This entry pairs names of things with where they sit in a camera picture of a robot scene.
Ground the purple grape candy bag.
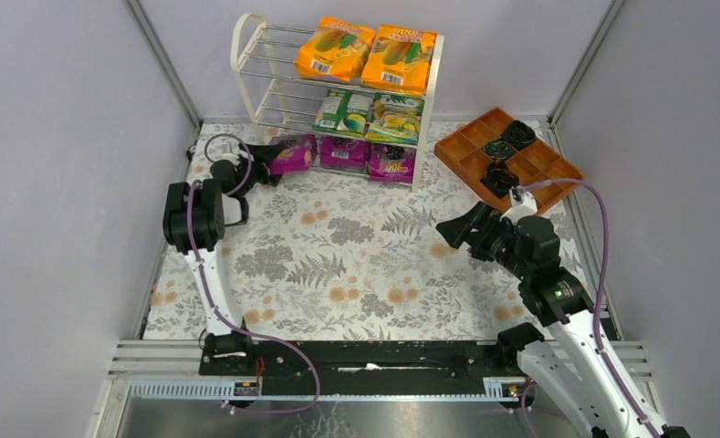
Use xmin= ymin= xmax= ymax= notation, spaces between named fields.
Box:
xmin=318 ymin=136 xmax=370 ymax=171
xmin=268 ymin=133 xmax=318 ymax=175
xmin=368 ymin=143 xmax=416 ymax=184

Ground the green candy bag underneath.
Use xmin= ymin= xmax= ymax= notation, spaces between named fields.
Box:
xmin=312 ymin=89 xmax=372 ymax=137

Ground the orange compartment tray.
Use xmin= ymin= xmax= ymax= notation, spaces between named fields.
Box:
xmin=434 ymin=107 xmax=585 ymax=212

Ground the white metal shelf rack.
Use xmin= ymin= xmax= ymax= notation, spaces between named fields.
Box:
xmin=230 ymin=13 xmax=443 ymax=190

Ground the orange mango candy bag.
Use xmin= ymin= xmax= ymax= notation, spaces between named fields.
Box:
xmin=293 ymin=16 xmax=376 ymax=82
xmin=360 ymin=25 xmax=438 ymax=97

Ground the green Fox's candy bag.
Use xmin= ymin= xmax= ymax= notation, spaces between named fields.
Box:
xmin=365 ymin=92 xmax=425 ymax=145

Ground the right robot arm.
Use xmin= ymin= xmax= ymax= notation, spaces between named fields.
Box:
xmin=436 ymin=202 xmax=688 ymax=437

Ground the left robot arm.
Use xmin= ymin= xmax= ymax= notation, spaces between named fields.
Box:
xmin=162 ymin=141 xmax=287 ymax=362

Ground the black round object bottom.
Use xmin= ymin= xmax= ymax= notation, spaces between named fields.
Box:
xmin=480 ymin=160 xmax=520 ymax=198

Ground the black round object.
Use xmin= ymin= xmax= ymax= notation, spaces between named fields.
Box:
xmin=483 ymin=138 xmax=515 ymax=161
xmin=501 ymin=120 xmax=537 ymax=151
xmin=480 ymin=160 xmax=520 ymax=198

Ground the black round object middle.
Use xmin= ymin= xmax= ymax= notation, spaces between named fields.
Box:
xmin=483 ymin=138 xmax=515 ymax=161

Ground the white floral tablecloth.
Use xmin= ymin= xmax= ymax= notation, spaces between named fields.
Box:
xmin=142 ymin=120 xmax=609 ymax=341

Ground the black round object top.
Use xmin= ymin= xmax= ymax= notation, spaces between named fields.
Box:
xmin=501 ymin=120 xmax=537 ymax=151

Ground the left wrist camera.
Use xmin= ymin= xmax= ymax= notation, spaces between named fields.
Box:
xmin=214 ymin=152 xmax=240 ymax=165

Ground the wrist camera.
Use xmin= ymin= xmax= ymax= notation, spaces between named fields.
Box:
xmin=502 ymin=186 xmax=537 ymax=224
xmin=214 ymin=152 xmax=240 ymax=165

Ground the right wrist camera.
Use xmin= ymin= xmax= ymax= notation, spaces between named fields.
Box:
xmin=502 ymin=186 xmax=537 ymax=224

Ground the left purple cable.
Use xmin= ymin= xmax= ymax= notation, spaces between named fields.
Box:
xmin=185 ymin=133 xmax=323 ymax=417

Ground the purple cable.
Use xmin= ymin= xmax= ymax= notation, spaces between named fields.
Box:
xmin=185 ymin=133 xmax=323 ymax=417
xmin=511 ymin=177 xmax=666 ymax=438

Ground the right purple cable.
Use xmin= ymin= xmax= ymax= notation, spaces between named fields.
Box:
xmin=511 ymin=177 xmax=666 ymax=438

